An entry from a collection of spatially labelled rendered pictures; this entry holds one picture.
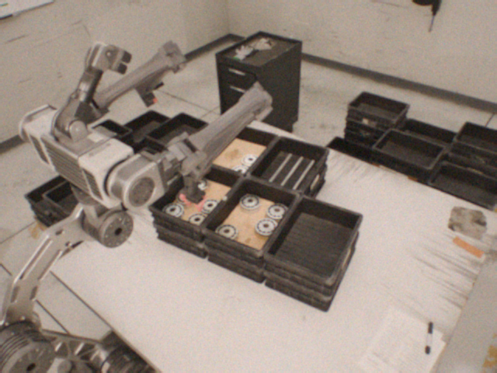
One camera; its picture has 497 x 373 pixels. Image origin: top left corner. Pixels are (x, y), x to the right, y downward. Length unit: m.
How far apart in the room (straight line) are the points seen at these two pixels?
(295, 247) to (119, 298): 0.80
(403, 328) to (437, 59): 3.43
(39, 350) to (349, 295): 1.19
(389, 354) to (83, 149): 1.30
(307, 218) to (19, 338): 1.23
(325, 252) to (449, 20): 3.28
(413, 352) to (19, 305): 1.43
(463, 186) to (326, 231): 1.40
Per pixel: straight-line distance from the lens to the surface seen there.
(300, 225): 1.86
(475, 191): 3.02
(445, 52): 4.70
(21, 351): 1.57
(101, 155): 1.20
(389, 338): 1.74
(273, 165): 2.19
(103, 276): 1.98
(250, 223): 1.87
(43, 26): 4.41
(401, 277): 1.93
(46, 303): 2.94
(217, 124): 1.32
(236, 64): 3.25
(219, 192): 2.04
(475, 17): 4.55
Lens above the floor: 2.18
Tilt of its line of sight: 41 degrees down
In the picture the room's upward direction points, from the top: 3 degrees counter-clockwise
